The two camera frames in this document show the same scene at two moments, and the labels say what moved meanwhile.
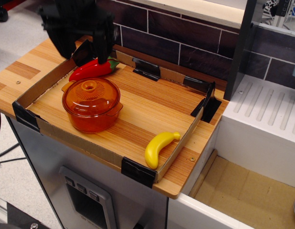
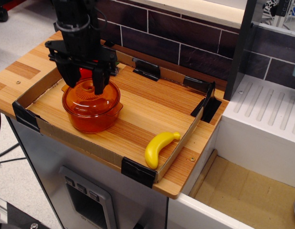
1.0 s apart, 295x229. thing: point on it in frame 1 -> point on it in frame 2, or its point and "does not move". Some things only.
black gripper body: [83, 15] -> [83, 49]
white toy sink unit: [247, 174] does not move
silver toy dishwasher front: [84, 192] does not move
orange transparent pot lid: [91, 97] does not move
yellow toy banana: [154, 145] does not move
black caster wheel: [2, 15] does not move
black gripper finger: [103, 41] -> [100, 76]
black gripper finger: [65, 39] -> [71, 73]
